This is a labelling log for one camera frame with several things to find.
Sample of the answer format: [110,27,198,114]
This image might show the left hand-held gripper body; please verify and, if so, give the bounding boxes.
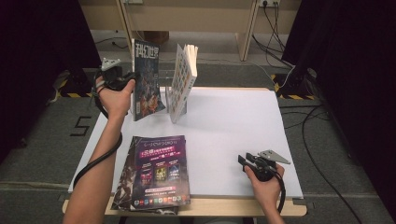
[100,58,134,91]

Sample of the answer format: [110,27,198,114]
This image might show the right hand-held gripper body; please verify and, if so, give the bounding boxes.
[248,149,291,182]

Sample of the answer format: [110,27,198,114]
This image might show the dark illustrated magazine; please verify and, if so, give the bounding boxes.
[130,38,166,122]

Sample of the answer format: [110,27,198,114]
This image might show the clear acrylic book rack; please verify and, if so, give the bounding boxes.
[124,69,189,116]

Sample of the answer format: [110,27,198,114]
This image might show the white book with picture grid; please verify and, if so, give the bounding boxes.
[166,43,199,124]

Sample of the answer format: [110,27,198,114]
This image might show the magazine with purple back cover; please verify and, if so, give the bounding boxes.
[130,134,191,212]

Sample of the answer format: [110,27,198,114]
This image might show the black and red magazine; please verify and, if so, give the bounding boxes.
[110,135,180,217]

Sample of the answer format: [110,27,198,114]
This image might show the person's right hand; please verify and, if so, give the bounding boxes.
[243,164,286,213]

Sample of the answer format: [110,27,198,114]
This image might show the person's left hand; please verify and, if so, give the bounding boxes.
[95,77,136,121]

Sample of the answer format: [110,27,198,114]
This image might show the black stand base striped tape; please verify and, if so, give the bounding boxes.
[59,68,103,99]
[270,66,317,101]

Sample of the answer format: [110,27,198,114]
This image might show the white table cover sheet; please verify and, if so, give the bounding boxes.
[67,86,304,200]

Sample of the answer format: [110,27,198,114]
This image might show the pale cloth strip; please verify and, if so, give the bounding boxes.
[46,69,71,105]

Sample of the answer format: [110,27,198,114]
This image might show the wooden table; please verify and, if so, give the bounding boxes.
[62,86,308,217]

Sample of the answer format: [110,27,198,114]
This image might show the black curtain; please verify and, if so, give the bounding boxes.
[0,0,105,164]
[280,0,396,220]

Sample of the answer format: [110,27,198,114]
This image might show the beige desk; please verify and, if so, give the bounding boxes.
[78,0,303,63]

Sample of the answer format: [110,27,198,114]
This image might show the right hand-held gripper cable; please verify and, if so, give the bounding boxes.
[273,171,287,215]

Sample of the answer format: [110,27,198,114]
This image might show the hand-held gripper cable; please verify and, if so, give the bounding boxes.
[273,171,287,215]
[72,69,124,189]

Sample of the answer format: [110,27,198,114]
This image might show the black floor cable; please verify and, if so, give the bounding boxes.
[92,36,129,50]
[278,104,365,224]

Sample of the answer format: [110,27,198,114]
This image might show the left hand-held gripper cable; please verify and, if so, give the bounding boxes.
[72,69,124,189]

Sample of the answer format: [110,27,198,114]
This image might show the white floor cable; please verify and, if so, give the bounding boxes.
[157,52,296,91]

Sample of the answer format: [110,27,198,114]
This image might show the black power cable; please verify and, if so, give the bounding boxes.
[262,0,288,52]
[251,34,295,69]

